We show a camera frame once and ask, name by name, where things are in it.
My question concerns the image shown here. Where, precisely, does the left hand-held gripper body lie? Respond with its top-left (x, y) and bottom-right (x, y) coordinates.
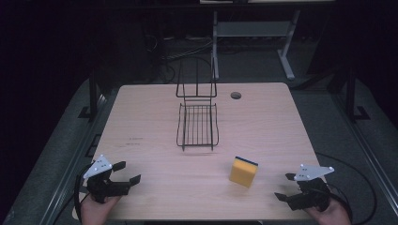
top-left (83, 154), bottom-right (132, 204)

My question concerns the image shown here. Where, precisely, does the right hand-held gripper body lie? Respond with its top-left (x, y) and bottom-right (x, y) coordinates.
top-left (287, 163), bottom-right (335, 212)

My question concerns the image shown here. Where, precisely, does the yellow sponge with dark pad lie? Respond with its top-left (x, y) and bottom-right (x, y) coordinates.
top-left (228, 156), bottom-right (259, 188)

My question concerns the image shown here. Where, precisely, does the black wire rack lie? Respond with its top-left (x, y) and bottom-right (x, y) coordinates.
top-left (175, 56), bottom-right (221, 152)

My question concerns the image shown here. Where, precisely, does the person's left hand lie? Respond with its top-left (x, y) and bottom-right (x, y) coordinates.
top-left (80, 192), bottom-right (122, 225)

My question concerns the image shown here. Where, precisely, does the person's right hand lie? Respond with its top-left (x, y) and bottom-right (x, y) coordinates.
top-left (304, 198), bottom-right (353, 225)

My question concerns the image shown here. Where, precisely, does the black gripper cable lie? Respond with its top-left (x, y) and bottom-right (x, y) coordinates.
top-left (72, 163), bottom-right (95, 223)
top-left (314, 151), bottom-right (378, 225)

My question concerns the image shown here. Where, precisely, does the aluminium frame rail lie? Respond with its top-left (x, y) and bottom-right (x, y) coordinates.
top-left (38, 93), bottom-right (109, 225)
top-left (331, 93), bottom-right (398, 217)

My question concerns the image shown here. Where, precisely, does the black upright post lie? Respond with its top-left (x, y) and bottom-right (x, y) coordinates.
top-left (77, 70), bottom-right (99, 120)
top-left (344, 67), bottom-right (372, 123)

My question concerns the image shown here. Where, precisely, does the bundle of floor cables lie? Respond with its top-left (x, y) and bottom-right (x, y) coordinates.
top-left (145, 33), bottom-right (217, 85)

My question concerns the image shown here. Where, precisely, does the grey metal desk frame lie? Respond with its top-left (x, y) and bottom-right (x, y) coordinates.
top-left (211, 8), bottom-right (302, 81)

